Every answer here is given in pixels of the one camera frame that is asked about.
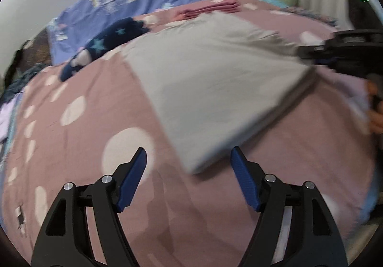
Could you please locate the folded lavender garment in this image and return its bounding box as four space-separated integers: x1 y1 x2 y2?
0 95 19 142

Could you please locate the floral patterned cloth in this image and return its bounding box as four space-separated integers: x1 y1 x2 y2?
281 6 338 27

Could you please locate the dark teal fuzzy blanket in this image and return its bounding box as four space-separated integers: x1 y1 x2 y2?
1 63 48 105

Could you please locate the blue tree print sheet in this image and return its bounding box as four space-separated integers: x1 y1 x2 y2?
46 0 232 66

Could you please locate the folded pink garment stack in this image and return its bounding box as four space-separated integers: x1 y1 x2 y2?
173 0 241 21

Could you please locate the black garment on headboard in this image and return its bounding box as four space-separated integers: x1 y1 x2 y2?
4 40 29 88

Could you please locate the light grey shirt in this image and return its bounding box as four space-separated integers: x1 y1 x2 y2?
123 12 315 174

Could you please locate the person right hand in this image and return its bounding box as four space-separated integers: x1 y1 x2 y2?
366 73 383 135

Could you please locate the navy star patterned garment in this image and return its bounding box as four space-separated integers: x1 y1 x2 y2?
60 17 150 82

